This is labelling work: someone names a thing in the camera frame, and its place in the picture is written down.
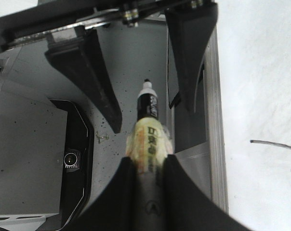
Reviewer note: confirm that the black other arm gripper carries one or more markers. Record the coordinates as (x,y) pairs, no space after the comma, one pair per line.
(76,52)

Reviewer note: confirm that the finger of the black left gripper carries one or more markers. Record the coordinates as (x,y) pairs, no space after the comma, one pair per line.
(190,31)

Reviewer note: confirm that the black whiteboard marker with tape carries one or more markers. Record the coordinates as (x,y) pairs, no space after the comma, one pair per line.
(148,146)

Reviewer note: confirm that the black front camera device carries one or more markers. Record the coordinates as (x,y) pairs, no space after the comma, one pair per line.
(77,163)

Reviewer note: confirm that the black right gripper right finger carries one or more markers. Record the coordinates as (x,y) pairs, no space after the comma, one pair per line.
(185,207)

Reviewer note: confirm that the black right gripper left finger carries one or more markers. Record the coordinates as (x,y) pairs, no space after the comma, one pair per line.
(113,208)

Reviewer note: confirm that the white whiteboard with grey frame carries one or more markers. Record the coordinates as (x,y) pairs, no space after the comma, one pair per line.
(254,57)

